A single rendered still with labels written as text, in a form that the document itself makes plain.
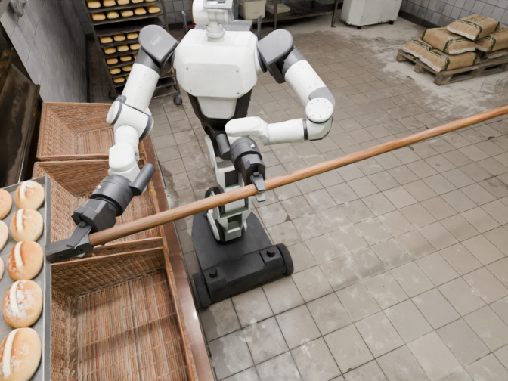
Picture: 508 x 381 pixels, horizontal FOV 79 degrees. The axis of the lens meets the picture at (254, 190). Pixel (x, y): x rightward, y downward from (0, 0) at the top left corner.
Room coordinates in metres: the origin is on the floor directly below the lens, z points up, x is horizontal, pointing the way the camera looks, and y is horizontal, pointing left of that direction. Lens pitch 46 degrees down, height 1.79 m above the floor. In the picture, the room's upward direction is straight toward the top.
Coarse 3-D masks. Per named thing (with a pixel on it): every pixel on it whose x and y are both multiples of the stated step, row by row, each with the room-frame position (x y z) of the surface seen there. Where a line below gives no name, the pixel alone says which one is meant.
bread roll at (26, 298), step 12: (12, 288) 0.28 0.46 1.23; (24, 288) 0.28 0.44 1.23; (36, 288) 0.29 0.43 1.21; (12, 300) 0.26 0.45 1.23; (24, 300) 0.26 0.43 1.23; (36, 300) 0.27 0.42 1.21; (12, 312) 0.24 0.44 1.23; (24, 312) 0.24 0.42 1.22; (36, 312) 0.25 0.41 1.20; (12, 324) 0.22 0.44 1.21; (24, 324) 0.22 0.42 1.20
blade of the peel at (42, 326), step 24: (48, 192) 0.57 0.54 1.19; (48, 216) 0.49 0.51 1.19; (48, 240) 0.42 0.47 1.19; (48, 264) 0.36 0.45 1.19; (0, 288) 0.31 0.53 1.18; (48, 288) 0.30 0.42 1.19; (0, 312) 0.26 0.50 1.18; (48, 312) 0.25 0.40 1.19; (0, 336) 0.21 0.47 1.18; (48, 336) 0.21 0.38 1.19; (48, 360) 0.17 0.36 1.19
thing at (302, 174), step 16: (496, 112) 0.97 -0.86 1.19; (448, 128) 0.87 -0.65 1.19; (384, 144) 0.77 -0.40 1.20; (400, 144) 0.78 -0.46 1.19; (336, 160) 0.69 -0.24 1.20; (352, 160) 0.70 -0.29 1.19; (288, 176) 0.62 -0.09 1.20; (304, 176) 0.64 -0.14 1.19; (240, 192) 0.56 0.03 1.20; (256, 192) 0.57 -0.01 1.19; (176, 208) 0.51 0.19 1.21; (192, 208) 0.51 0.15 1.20; (208, 208) 0.52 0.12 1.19; (128, 224) 0.45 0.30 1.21; (144, 224) 0.46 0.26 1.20; (160, 224) 0.47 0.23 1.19; (96, 240) 0.41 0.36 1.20; (112, 240) 0.42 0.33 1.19
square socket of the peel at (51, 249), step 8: (64, 240) 0.40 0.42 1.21; (88, 240) 0.41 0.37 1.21; (48, 248) 0.38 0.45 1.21; (56, 248) 0.38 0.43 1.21; (64, 248) 0.38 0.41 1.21; (72, 248) 0.39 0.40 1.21; (80, 248) 0.39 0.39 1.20; (88, 248) 0.40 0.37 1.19; (48, 256) 0.37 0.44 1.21; (56, 256) 0.37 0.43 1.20; (64, 256) 0.38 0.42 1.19; (72, 256) 0.38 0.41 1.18
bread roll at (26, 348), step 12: (12, 336) 0.19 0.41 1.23; (24, 336) 0.20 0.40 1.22; (36, 336) 0.20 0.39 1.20; (0, 348) 0.17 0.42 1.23; (12, 348) 0.17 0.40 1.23; (24, 348) 0.18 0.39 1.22; (36, 348) 0.18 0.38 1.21; (0, 360) 0.16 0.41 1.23; (12, 360) 0.16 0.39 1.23; (24, 360) 0.16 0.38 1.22; (36, 360) 0.16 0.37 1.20; (0, 372) 0.14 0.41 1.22; (12, 372) 0.14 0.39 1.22; (24, 372) 0.14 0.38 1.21
